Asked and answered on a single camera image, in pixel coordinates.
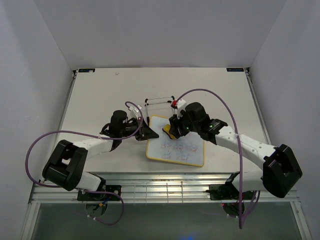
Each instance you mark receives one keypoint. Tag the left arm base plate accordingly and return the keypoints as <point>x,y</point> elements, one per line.
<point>100,197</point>

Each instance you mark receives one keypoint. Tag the wire whiteboard stand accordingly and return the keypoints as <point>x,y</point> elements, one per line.
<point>156,101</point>

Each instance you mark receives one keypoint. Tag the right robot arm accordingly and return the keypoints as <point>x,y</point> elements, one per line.
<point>280,170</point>

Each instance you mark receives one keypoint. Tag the yellow framed whiteboard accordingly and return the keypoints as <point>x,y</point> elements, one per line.
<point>187,150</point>

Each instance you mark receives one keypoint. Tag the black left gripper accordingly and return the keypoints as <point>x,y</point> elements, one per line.
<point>146,133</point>

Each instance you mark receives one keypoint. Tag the left blue table label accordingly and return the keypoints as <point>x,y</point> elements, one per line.
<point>86,70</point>

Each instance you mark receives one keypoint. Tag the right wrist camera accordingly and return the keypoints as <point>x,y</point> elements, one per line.
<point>178,106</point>

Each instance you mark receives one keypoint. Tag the aluminium table frame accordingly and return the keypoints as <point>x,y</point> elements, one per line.
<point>148,187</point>

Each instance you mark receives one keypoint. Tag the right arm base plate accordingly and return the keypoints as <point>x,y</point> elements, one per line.
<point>222,192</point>

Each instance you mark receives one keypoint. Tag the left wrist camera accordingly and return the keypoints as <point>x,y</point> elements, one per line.
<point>134,111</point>

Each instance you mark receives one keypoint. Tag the right blue table label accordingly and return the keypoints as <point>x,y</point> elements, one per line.
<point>234,69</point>

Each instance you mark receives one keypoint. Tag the blue table label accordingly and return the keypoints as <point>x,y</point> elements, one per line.
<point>86,70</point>
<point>234,69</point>

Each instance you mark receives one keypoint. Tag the yellow black whiteboard eraser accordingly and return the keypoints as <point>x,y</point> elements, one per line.
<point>166,130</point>

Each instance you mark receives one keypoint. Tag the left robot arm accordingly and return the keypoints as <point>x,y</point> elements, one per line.
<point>65,166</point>

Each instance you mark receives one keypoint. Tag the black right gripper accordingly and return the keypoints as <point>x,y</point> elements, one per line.
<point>175,123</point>

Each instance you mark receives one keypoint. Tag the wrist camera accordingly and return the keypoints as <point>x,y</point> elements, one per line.
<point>178,106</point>
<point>134,111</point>

